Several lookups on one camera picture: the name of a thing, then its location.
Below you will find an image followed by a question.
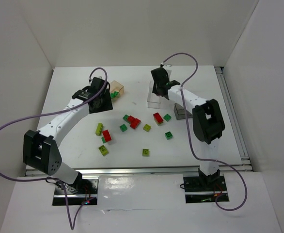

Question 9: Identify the orange transparent container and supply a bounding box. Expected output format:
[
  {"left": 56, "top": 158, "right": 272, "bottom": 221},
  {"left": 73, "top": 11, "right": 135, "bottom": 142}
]
[{"left": 110, "top": 80, "right": 124, "bottom": 102}]

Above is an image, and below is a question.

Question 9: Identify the clear transparent container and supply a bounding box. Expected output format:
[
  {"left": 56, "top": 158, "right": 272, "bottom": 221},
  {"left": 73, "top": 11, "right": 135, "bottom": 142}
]
[{"left": 147, "top": 81, "right": 164, "bottom": 109}]

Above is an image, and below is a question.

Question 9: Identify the grey transparent container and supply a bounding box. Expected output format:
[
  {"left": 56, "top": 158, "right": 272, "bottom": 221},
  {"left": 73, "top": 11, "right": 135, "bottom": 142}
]
[{"left": 174, "top": 103, "right": 192, "bottom": 120}]

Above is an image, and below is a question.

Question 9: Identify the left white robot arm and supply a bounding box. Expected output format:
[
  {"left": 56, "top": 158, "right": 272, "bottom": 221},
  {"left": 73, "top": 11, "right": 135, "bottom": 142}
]
[{"left": 23, "top": 77, "right": 113, "bottom": 193}]

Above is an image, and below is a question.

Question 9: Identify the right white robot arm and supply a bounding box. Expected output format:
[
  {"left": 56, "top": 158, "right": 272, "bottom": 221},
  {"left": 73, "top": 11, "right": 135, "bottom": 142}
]
[{"left": 151, "top": 67, "right": 225, "bottom": 187}]

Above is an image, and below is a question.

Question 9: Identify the lime lego long left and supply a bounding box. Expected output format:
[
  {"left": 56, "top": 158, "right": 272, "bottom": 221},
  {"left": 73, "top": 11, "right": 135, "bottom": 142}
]
[{"left": 95, "top": 123, "right": 104, "bottom": 136}]

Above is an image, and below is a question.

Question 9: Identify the dark green lego attached red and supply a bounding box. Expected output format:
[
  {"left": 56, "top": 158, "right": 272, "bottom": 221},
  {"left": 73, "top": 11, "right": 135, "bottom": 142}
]
[{"left": 123, "top": 115, "right": 129, "bottom": 121}]

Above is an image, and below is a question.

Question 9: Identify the red lego pair centre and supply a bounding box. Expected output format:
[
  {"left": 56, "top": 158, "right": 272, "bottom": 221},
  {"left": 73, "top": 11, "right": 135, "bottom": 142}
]
[{"left": 127, "top": 116, "right": 141, "bottom": 129}]

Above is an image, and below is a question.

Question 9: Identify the lime lego lower left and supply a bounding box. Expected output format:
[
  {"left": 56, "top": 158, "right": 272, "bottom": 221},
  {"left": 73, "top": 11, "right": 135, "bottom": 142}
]
[{"left": 98, "top": 145, "right": 109, "bottom": 156}]

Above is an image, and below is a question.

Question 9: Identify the lime lego lower centre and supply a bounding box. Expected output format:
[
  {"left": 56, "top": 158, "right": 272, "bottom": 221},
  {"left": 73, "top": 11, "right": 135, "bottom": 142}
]
[{"left": 142, "top": 149, "right": 150, "bottom": 157}]

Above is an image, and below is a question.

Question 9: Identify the aluminium rail right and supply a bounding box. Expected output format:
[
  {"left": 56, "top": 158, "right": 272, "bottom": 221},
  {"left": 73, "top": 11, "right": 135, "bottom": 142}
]
[{"left": 214, "top": 67, "right": 250, "bottom": 160}]

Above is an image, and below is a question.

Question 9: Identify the aluminium rail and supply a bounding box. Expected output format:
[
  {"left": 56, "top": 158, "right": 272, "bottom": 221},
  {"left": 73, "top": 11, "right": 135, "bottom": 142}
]
[
  {"left": 25, "top": 164, "right": 253, "bottom": 177},
  {"left": 214, "top": 67, "right": 250, "bottom": 160}
]

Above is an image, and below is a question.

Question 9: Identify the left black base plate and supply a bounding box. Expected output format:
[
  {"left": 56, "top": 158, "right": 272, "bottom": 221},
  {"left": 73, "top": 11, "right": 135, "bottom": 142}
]
[{"left": 52, "top": 178, "right": 99, "bottom": 206}]

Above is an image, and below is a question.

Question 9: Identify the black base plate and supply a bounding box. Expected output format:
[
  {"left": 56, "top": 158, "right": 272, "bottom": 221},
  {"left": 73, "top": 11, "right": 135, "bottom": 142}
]
[
  {"left": 52, "top": 178, "right": 99, "bottom": 206},
  {"left": 179, "top": 176, "right": 229, "bottom": 203}
]

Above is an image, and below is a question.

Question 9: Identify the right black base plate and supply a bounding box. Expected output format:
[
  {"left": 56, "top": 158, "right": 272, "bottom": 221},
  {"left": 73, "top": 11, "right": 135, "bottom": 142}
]
[{"left": 179, "top": 176, "right": 229, "bottom": 203}]

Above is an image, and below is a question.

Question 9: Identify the aluminium rail front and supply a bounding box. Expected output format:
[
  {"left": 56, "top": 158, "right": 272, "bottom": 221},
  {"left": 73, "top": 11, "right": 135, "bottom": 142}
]
[{"left": 25, "top": 164, "right": 253, "bottom": 177}]

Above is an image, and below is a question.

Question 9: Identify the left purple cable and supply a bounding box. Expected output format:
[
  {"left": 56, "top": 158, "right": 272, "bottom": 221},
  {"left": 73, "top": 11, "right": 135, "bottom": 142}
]
[{"left": 0, "top": 67, "right": 109, "bottom": 230}]

